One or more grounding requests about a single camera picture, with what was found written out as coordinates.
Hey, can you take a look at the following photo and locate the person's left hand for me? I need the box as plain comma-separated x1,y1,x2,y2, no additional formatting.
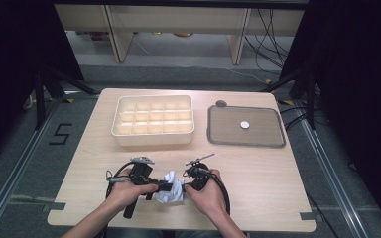
105,168,160,213

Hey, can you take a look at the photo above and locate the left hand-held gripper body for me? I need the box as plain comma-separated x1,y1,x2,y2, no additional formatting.
123,156,156,219

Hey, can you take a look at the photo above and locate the cream divided storage box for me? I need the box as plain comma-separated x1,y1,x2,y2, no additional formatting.
110,94,195,147

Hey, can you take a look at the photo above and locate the aluminium floor rail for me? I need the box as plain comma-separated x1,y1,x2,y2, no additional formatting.
299,118,370,238
0,98,64,238

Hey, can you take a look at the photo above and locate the black cable bundle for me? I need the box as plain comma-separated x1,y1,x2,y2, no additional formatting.
244,8,296,75

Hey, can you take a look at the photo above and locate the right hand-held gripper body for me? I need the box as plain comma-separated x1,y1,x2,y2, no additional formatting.
184,152,216,192

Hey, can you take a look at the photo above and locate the black metal stand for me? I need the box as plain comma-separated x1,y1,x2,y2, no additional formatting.
34,67,100,130
261,65,321,131

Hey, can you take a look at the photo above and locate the person's right hand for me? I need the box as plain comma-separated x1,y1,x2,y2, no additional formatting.
183,169,226,220

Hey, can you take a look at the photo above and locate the white floor cable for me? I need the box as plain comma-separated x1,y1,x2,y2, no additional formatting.
207,64,270,84

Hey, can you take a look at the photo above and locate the beige wooden desk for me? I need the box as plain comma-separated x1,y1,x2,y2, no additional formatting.
53,3,306,65

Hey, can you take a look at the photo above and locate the black curtain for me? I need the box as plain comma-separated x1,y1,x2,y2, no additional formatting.
279,0,381,229
0,0,84,167

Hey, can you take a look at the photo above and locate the white sock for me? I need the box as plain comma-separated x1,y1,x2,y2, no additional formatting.
154,170,186,205

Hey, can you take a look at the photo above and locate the left hand-held gripper cable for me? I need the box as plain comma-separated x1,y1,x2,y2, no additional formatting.
104,161,137,200

